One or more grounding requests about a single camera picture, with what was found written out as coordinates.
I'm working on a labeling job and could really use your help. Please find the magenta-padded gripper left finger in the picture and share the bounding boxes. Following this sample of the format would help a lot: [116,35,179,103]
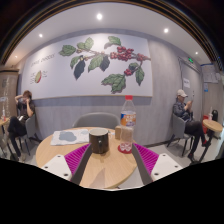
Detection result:
[40,143,93,186]

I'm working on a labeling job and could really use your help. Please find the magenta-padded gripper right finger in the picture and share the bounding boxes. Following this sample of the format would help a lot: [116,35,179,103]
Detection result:
[131,142,184,186]

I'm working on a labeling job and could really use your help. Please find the clear red-capped drink bottle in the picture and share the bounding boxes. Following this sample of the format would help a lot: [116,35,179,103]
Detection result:
[118,94,137,154]

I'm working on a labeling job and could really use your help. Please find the grey chair with black legs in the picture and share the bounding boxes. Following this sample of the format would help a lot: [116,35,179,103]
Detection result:
[18,114,43,156]
[166,113,194,157]

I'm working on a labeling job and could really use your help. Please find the dark mug with white inside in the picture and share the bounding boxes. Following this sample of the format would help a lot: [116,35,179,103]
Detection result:
[88,127,110,155]

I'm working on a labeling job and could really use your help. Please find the person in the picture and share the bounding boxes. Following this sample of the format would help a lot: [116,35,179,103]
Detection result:
[172,88,212,158]
[7,89,37,158]

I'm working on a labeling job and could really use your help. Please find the red bin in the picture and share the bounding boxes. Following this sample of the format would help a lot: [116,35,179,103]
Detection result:
[202,114,209,134]

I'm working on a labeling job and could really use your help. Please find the small brown cardboard box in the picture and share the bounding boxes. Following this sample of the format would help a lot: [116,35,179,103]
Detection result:
[114,124,123,140]

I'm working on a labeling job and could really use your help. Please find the grey upholstered chair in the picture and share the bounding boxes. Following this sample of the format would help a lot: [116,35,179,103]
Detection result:
[72,112,121,130]

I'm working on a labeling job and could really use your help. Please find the small round wooden table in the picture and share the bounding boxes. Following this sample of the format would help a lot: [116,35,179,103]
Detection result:
[199,119,224,163]

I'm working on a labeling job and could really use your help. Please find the round ceiling spotlights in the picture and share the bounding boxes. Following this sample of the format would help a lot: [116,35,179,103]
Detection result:
[38,12,201,56]

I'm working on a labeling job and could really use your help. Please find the large coffee plant wall mural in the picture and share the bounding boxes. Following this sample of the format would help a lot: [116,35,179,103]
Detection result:
[20,32,154,101]

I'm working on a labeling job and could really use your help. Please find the white wall notice board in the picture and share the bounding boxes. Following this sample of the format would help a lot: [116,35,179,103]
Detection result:
[200,63,219,84]

